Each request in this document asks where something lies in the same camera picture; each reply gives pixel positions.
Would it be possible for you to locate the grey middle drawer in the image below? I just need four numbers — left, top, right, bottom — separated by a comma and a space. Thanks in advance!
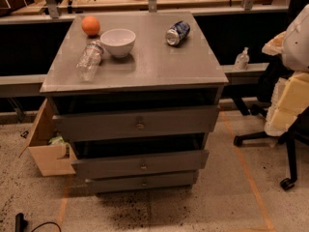
71, 150, 209, 179

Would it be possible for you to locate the grey bottom drawer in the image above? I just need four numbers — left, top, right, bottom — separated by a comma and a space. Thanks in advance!
86, 170, 199, 193

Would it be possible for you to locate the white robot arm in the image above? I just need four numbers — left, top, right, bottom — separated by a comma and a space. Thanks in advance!
262, 4, 309, 73

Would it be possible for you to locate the black office chair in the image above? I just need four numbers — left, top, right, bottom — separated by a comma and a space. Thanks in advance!
233, 55, 309, 191

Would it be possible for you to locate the green item in box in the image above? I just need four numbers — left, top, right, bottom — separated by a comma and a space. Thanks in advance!
48, 135, 66, 145

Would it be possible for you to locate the orange fruit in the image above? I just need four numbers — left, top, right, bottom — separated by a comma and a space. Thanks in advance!
81, 16, 100, 36

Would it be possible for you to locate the black cable plug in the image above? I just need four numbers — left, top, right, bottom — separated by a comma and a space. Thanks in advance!
14, 213, 62, 232

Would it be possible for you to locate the grey top drawer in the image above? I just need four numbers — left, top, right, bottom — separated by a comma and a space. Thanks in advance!
53, 105, 218, 142

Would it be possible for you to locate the blue soda can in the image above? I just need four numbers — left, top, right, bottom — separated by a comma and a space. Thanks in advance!
165, 20, 190, 46

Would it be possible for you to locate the white bowl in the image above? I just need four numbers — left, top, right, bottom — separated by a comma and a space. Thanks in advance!
100, 28, 136, 58

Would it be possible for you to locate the cardboard box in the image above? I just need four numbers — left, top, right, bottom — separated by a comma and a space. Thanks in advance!
21, 100, 76, 176

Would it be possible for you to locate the clear plastic water bottle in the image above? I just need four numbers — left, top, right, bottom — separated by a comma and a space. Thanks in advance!
75, 40, 104, 82

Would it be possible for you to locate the grey drawer cabinet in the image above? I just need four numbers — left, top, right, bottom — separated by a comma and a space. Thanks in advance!
40, 11, 230, 195

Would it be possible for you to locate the grey drawer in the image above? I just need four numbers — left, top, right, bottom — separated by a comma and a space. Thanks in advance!
53, 105, 218, 142
86, 170, 199, 193
71, 150, 209, 179

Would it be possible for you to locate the hand sanitizer pump bottle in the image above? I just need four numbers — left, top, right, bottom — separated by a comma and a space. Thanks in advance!
234, 47, 249, 70

